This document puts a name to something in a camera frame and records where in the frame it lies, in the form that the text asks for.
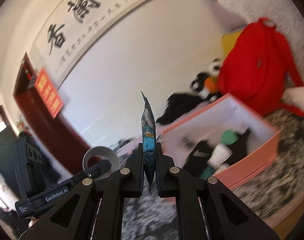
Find grey tape roll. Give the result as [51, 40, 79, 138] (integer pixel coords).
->
[83, 146, 120, 180]

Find green foam block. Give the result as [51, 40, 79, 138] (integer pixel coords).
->
[220, 129, 240, 145]

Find blue cartoon snack packet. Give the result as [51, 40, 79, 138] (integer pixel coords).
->
[141, 92, 156, 193]

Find black Nike sock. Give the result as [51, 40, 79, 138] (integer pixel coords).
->
[183, 140, 214, 178]

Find pink storage box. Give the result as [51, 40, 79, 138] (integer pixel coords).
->
[162, 94, 280, 189]

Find red door sign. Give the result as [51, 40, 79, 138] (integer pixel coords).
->
[35, 67, 63, 119]

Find black clothing pile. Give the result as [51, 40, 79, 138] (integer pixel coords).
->
[156, 93, 204, 125]

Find panda plush toy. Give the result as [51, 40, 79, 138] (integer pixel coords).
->
[190, 58, 222, 102]

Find red backpack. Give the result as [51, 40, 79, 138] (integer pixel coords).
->
[217, 17, 304, 117]

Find yellow pillow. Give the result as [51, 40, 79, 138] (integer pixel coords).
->
[220, 30, 242, 58]

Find white lace sofa cover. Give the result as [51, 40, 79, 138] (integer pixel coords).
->
[214, 0, 304, 81]

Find dark red door frame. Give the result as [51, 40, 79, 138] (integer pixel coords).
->
[13, 53, 90, 161]

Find calligraphy wall scroll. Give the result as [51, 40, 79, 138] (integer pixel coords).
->
[29, 0, 147, 86]

